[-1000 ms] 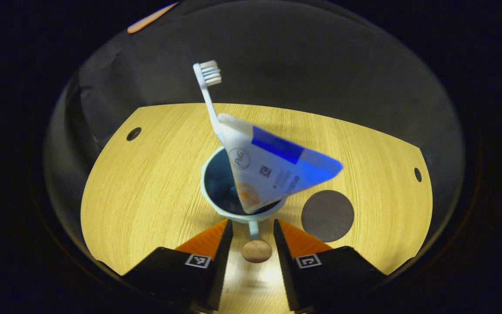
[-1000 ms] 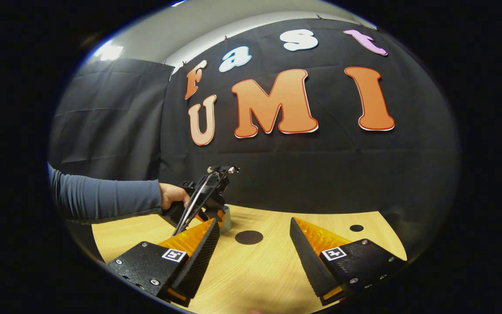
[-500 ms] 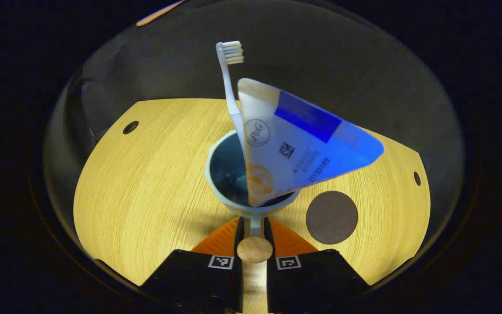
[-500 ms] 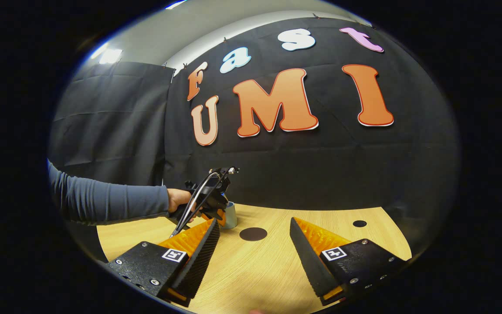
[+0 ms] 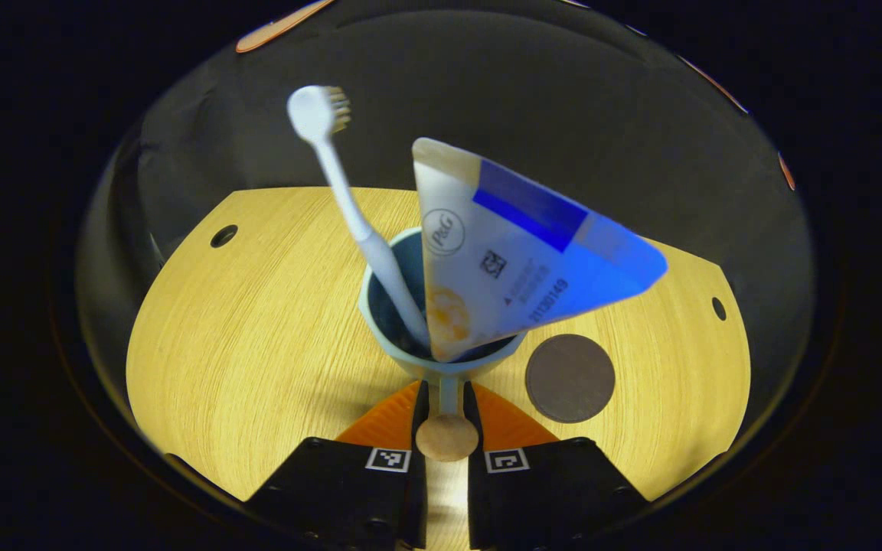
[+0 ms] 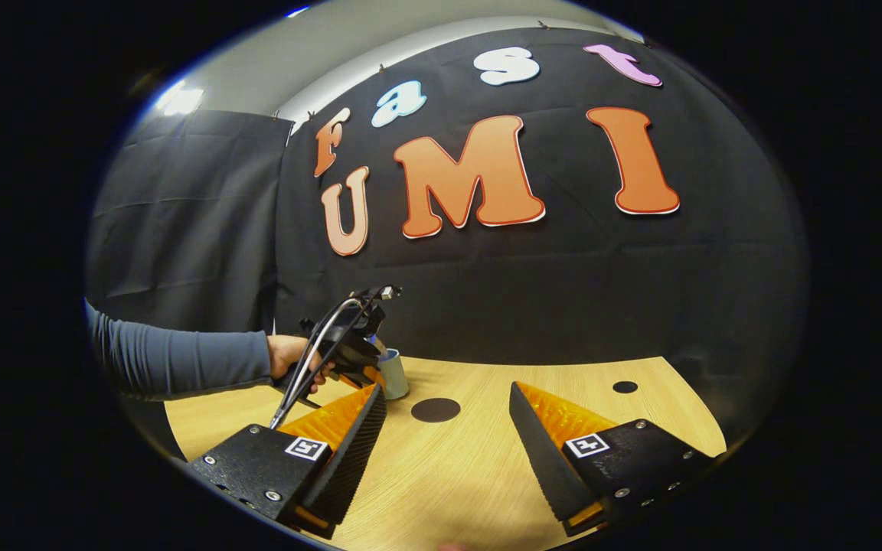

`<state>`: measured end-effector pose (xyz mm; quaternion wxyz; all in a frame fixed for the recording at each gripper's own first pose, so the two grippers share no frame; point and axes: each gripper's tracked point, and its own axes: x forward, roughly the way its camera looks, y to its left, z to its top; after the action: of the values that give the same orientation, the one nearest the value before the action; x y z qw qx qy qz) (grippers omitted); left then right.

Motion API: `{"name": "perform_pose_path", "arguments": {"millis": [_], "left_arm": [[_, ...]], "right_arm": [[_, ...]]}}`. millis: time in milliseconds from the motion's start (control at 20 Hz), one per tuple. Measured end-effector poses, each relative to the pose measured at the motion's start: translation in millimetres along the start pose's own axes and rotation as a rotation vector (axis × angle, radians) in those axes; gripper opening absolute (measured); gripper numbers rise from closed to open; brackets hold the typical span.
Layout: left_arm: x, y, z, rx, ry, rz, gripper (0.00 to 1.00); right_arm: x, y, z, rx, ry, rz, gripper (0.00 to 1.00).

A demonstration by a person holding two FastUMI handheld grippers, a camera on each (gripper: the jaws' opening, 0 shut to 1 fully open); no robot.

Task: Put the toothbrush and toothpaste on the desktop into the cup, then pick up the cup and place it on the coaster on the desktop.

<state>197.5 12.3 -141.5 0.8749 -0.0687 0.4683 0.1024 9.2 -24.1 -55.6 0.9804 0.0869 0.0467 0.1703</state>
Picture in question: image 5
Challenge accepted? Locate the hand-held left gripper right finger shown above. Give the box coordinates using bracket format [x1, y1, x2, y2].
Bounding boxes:
[462, 380, 650, 551]

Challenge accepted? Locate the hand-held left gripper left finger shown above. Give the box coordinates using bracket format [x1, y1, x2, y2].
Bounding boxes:
[246, 380, 430, 551]

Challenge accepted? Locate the light blue cup wooden handle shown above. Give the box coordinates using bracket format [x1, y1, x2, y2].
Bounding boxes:
[358, 227, 528, 462]

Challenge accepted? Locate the white toothpaste tube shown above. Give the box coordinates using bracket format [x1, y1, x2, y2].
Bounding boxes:
[412, 138, 669, 364]

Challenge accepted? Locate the white toothbrush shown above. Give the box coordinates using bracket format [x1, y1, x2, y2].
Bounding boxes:
[287, 85, 433, 347]

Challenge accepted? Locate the black backdrop cloth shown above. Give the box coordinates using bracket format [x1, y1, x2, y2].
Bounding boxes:
[77, 0, 817, 414]

